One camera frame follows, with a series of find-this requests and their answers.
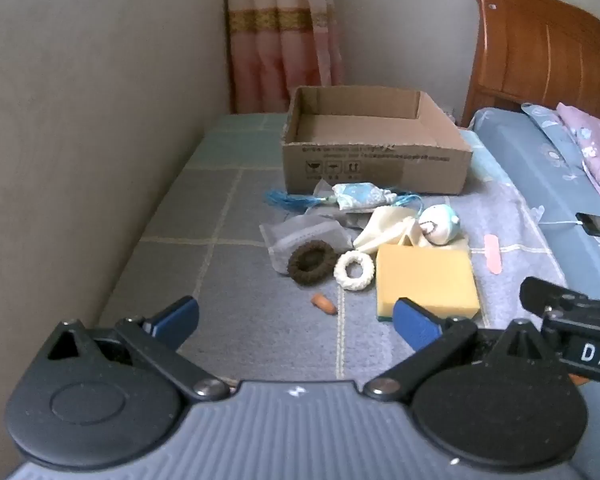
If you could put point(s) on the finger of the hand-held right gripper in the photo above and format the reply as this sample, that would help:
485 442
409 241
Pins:
536 296

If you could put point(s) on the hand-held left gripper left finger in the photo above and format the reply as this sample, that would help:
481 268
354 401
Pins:
176 319

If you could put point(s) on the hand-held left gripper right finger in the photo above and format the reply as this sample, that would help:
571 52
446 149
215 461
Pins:
414 326

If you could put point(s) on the yellow sponge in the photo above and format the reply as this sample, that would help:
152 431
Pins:
425 280

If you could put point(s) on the pink nail file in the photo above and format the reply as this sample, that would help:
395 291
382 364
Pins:
492 254

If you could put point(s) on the white scrunchie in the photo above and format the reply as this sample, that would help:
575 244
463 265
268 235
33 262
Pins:
341 274

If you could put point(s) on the small orange capsule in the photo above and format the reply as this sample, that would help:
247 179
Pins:
324 304

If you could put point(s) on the cream cloth pouch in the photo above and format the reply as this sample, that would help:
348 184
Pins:
382 230

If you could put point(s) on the blue and white plush ball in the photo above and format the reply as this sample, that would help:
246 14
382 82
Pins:
442 222

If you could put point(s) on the brown scrunchie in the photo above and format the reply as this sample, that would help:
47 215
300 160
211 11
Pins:
300 267

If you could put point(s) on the floral sachet with blue tassel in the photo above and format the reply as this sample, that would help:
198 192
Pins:
357 196

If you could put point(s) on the clear plastic zip bag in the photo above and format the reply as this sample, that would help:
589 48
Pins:
325 189
292 235

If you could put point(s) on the cardboard box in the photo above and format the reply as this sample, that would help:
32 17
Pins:
380 170

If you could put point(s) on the black phone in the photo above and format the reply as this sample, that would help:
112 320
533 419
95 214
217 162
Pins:
596 226

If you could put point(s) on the blue floral bedsheet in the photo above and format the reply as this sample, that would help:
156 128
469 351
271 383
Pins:
520 160

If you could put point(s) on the blue floral pillow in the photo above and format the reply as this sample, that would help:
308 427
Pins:
552 140

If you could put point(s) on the wooden headboard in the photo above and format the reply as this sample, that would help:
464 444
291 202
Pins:
540 50

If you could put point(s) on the pink patterned curtain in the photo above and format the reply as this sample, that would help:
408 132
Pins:
280 35

